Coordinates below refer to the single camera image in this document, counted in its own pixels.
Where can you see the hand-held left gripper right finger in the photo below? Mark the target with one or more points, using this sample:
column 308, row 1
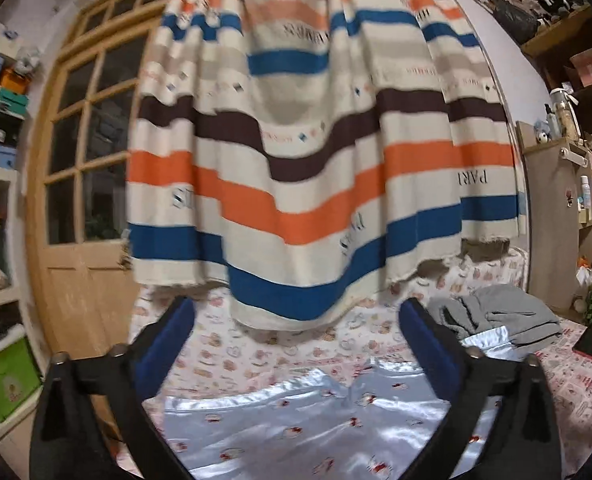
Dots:
column 426, row 345

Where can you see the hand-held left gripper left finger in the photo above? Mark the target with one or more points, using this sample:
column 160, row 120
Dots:
column 168, row 340

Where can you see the light blue satin pants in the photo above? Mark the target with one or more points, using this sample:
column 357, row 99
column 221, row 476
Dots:
column 301, row 420

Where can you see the folded grey clothing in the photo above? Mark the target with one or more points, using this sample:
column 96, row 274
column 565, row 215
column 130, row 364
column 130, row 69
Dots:
column 506, row 315

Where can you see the green storage bin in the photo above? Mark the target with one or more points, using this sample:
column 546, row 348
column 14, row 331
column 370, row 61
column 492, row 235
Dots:
column 6, row 380

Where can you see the white shelf unit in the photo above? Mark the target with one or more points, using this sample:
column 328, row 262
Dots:
column 3, row 300

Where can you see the wooden shelf unit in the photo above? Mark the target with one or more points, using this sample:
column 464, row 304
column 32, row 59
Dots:
column 551, row 185

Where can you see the small white spray bottle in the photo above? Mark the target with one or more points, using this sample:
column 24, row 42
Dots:
column 584, row 192

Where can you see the small blue plush toy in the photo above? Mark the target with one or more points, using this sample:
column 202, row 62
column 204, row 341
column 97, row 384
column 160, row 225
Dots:
column 542, row 132

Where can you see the stack of coloured storage boxes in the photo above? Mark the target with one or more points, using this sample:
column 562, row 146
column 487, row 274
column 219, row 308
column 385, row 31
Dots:
column 1, row 102

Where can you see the pink box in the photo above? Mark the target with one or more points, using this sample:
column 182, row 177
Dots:
column 587, row 67

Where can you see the black bag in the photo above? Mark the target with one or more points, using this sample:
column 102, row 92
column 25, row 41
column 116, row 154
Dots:
column 513, row 17

